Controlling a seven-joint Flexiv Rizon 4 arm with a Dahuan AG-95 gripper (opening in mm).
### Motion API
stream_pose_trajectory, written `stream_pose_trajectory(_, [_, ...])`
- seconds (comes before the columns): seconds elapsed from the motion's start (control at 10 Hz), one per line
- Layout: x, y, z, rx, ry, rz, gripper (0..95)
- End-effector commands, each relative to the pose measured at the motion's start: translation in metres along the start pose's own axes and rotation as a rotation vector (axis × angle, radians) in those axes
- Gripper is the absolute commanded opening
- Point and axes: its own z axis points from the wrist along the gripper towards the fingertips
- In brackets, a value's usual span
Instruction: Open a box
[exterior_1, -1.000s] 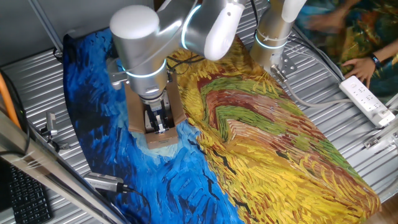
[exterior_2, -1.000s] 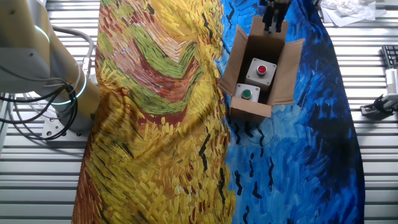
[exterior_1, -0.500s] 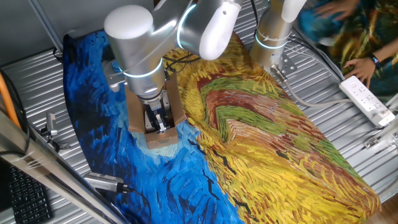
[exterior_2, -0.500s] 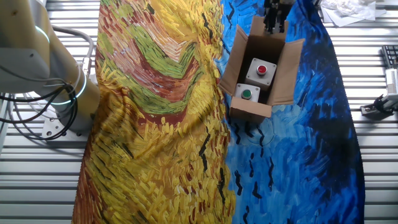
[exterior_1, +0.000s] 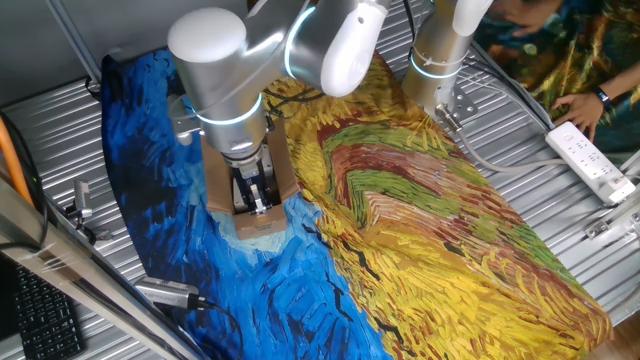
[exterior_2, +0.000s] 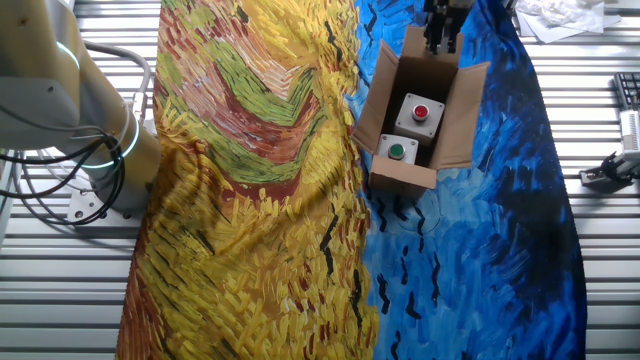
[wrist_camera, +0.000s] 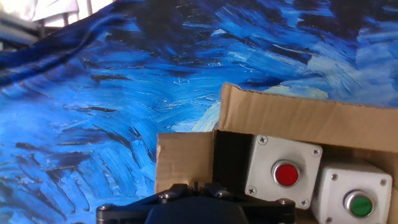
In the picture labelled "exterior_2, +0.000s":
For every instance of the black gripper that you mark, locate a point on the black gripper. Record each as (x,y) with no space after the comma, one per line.
(447,7)

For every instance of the brown cardboard box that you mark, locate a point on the brown cardboard box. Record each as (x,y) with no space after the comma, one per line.
(400,180)

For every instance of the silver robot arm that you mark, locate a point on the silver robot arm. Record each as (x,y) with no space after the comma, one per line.
(40,75)

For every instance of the white crumpled sheet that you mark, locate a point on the white crumpled sheet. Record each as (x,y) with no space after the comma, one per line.
(565,15)

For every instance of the black keyboard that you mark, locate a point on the black keyboard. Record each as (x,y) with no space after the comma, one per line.
(627,90)

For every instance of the Van Gogh wheatfield print cloth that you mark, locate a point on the Van Gogh wheatfield print cloth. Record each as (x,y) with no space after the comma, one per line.
(250,225)

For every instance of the white red-button switch box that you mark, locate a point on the white red-button switch box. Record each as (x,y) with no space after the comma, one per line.
(420,115)

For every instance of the white push-button switch box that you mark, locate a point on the white push-button switch box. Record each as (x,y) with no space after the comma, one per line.
(396,150)

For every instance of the silver ridged camera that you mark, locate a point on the silver ridged camera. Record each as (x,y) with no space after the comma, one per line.
(631,130)

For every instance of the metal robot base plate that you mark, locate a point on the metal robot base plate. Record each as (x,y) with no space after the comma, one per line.
(82,205)

